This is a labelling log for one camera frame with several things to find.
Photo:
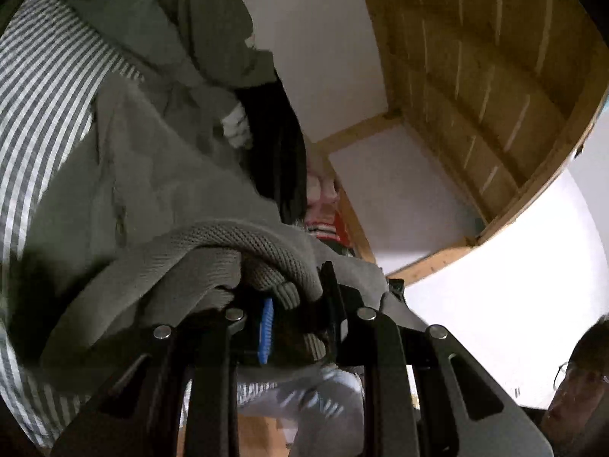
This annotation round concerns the red striped knit garment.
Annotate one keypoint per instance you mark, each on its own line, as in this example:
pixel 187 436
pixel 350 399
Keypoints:
pixel 326 224

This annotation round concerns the grey knit sweater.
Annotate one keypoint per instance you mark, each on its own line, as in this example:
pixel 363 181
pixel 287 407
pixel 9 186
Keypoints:
pixel 148 224

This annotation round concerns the black white checkered bedsheet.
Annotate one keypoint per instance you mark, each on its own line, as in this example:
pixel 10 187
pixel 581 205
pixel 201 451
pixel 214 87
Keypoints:
pixel 52 65

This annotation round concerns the person head with glasses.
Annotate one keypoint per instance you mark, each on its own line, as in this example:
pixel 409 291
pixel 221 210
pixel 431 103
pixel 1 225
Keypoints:
pixel 576 422

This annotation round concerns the light grey cloth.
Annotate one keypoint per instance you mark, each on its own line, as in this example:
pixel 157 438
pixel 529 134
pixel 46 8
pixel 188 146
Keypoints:
pixel 326 406

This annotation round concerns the black garment with white stripes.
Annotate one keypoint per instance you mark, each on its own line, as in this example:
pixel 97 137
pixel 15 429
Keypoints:
pixel 265 129

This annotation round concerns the pink plush toy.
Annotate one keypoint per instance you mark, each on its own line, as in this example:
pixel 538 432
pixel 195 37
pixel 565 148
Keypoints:
pixel 322 190

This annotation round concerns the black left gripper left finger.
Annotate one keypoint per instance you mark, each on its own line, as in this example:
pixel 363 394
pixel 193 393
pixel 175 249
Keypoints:
pixel 177 394

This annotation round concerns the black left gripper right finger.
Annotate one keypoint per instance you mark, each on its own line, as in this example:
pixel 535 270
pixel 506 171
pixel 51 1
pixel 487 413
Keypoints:
pixel 424 394

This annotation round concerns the grey-green jacket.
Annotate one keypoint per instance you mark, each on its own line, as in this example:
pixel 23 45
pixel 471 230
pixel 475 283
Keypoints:
pixel 193 55

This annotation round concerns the wooden slatted upper bunk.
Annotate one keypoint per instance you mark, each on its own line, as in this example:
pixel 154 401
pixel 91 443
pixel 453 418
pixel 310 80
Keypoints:
pixel 503 92

